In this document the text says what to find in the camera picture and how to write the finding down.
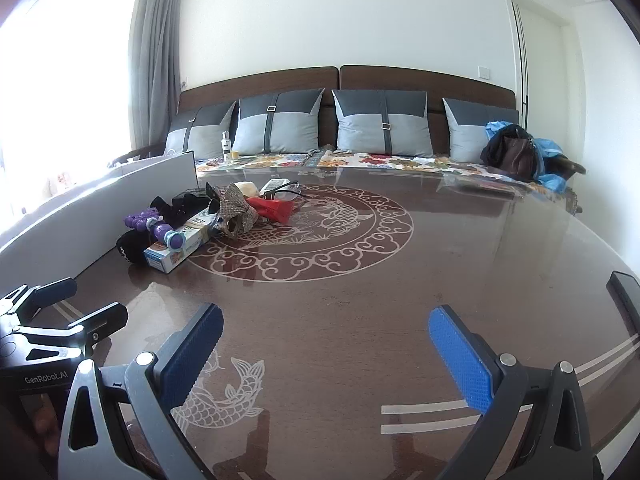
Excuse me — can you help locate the white door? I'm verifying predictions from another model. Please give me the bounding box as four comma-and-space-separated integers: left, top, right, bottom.
507, 0, 581, 161

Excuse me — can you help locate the glitter bow hair clip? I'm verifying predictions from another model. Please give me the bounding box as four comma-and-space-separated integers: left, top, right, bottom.
215, 183, 261, 238

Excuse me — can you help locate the dark wooden armchair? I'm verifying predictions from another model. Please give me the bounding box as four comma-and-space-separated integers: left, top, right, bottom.
107, 142, 166, 166

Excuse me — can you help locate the wooden desktop with fish pattern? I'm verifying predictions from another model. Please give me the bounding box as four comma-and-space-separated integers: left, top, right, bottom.
0, 167, 640, 480

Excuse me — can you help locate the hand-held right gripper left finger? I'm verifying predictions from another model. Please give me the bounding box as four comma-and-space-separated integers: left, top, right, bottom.
59, 303, 224, 480

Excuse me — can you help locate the white storage box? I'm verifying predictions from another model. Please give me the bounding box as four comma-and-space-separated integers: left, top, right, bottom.
0, 151, 198, 286

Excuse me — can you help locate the brown wooden sofa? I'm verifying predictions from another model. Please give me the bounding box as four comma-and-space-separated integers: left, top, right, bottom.
177, 64, 518, 156

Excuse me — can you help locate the black knit hat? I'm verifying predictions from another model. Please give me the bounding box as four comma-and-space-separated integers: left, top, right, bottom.
116, 230, 151, 265

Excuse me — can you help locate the blue cloth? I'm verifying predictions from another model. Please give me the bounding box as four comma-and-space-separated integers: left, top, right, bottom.
484, 120, 568, 193

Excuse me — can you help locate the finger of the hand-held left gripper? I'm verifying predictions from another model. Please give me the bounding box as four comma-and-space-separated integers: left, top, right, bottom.
0, 277, 78, 326
10, 302, 129, 358

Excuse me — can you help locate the grey two-tone pillow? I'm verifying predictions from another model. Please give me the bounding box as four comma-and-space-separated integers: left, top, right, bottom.
442, 97, 521, 163
163, 101, 237, 159
332, 89, 435, 158
232, 89, 325, 156

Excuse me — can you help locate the black velvet scrunchie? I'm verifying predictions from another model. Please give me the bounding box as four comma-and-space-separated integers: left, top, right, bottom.
150, 195, 211, 226

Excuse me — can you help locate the large red packet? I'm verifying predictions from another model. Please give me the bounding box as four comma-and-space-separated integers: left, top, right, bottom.
245, 196, 296, 225

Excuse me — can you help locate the purple toy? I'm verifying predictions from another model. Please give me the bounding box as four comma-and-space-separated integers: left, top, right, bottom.
125, 212, 188, 251

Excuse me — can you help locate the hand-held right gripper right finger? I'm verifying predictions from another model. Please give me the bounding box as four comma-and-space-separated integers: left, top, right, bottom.
428, 305, 606, 480

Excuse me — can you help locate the dark wooden chair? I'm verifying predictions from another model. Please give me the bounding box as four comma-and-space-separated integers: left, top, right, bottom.
537, 155, 587, 181

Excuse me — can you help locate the dark brown handbag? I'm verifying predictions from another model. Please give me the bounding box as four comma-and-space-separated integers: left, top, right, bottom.
481, 125, 531, 166

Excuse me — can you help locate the grey curtain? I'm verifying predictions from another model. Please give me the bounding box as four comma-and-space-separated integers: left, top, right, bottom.
129, 0, 182, 161

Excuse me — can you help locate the toothpaste box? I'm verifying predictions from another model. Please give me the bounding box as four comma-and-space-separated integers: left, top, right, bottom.
143, 210, 221, 275

